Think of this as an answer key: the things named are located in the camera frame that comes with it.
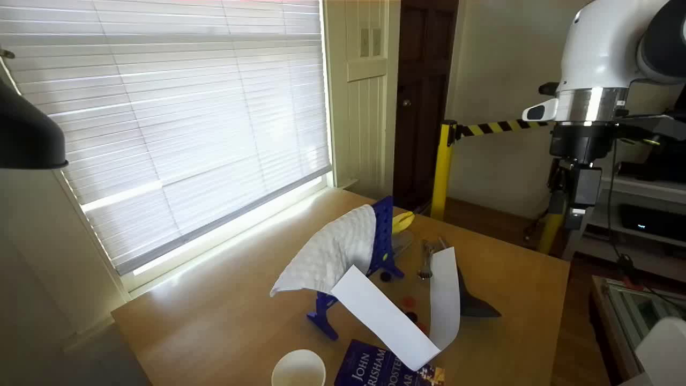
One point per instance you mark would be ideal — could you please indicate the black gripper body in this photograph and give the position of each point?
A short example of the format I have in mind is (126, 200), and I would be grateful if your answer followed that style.
(579, 142)

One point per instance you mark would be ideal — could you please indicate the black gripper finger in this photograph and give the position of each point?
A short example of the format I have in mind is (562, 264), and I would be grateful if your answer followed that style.
(561, 186)
(582, 207)

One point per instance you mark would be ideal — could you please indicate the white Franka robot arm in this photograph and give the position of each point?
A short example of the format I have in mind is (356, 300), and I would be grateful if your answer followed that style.
(607, 43)

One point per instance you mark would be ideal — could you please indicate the white shelf unit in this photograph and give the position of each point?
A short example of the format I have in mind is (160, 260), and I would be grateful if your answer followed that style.
(645, 195)

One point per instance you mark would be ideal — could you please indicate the black electronic device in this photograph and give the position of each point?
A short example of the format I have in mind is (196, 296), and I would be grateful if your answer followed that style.
(651, 222)

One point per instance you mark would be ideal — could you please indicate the yellow black caution tape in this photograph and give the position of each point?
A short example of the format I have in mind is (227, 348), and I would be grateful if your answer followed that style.
(500, 128)

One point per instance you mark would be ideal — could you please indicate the grey storage bin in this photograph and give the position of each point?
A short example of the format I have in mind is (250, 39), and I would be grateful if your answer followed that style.
(618, 315)

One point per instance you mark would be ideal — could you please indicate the dark brown wooden door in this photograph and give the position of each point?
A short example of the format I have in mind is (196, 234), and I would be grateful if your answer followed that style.
(422, 108)

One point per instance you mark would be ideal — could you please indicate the yellow banana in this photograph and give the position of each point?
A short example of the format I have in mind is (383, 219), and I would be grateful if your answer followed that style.
(402, 222)

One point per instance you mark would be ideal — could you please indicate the blue plastic stand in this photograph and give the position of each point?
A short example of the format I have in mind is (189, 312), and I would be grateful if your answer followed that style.
(385, 236)

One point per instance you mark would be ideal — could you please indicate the red bottle cap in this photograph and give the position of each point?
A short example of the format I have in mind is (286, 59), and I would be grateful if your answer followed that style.
(408, 300)

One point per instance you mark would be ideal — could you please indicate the black bottle cap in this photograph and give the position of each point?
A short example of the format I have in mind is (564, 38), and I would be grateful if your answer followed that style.
(392, 276)
(413, 315)

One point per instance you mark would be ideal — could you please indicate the white paper strip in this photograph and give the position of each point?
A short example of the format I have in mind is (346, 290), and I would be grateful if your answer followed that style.
(386, 318)

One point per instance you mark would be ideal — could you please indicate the white quilted towel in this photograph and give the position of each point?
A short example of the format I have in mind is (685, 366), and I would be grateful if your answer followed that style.
(335, 249)

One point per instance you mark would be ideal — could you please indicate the purple John Grisham book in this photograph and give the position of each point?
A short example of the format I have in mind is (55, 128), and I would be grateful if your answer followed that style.
(377, 367)

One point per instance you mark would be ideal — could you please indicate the white paper cup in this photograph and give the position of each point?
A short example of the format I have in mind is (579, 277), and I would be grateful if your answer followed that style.
(298, 367)

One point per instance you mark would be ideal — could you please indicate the large white window blinds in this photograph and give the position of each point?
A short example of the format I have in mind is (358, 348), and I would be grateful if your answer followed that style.
(179, 108)

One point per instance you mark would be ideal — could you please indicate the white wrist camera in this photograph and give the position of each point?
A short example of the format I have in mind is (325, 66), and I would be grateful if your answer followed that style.
(539, 110)

